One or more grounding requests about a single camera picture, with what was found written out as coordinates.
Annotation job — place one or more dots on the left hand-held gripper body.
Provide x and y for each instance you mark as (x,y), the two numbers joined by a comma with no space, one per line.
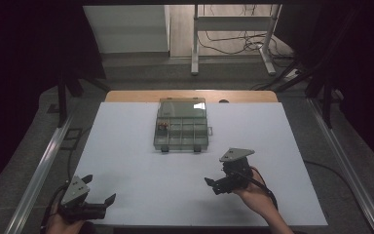
(78,198)

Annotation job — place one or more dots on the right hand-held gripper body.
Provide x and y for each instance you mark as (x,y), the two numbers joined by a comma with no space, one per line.
(235,172)

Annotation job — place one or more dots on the clear plastic organizer box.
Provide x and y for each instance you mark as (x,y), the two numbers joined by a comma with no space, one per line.
(181,125)

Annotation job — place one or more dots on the person's right hand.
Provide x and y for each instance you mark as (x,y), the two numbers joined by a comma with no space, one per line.
(254,193)

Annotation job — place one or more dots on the person's left hand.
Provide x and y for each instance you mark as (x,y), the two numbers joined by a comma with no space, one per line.
(63,226)

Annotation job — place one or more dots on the white table mat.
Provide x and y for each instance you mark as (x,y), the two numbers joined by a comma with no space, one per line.
(162,178)

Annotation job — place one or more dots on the black table grommet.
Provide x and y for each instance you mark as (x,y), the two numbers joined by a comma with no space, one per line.
(223,101)

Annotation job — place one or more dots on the black metal stand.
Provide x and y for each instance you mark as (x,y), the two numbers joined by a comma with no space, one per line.
(62,100)
(327,97)

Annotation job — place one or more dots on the white power strip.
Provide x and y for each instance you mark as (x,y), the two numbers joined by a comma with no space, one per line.
(292,74)

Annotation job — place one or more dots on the white panel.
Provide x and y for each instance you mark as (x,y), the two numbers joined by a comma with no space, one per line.
(126,29)

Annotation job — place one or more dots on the aluminium rail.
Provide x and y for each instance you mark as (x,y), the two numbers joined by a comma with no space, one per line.
(42,172)
(344,162)

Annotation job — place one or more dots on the white metal desk frame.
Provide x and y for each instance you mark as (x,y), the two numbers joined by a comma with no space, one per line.
(230,23)

